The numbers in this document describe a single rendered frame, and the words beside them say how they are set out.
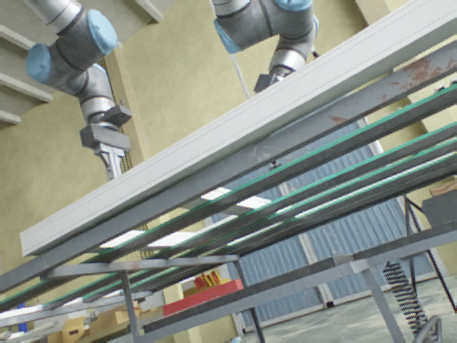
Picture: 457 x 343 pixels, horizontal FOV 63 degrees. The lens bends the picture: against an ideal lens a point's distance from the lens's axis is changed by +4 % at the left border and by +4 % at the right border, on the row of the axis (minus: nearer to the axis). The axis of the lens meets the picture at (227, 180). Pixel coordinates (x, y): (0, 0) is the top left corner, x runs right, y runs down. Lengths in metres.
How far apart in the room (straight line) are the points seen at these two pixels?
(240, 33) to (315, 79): 0.25
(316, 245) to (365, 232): 0.93
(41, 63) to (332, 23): 7.94
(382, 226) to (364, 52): 6.52
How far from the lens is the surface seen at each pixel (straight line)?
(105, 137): 1.02
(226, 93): 8.91
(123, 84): 10.42
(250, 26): 0.93
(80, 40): 0.97
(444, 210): 1.52
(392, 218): 7.22
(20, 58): 11.93
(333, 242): 7.32
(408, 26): 0.77
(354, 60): 0.75
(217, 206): 1.10
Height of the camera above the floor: 0.54
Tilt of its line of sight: 19 degrees up
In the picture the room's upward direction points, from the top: 19 degrees counter-clockwise
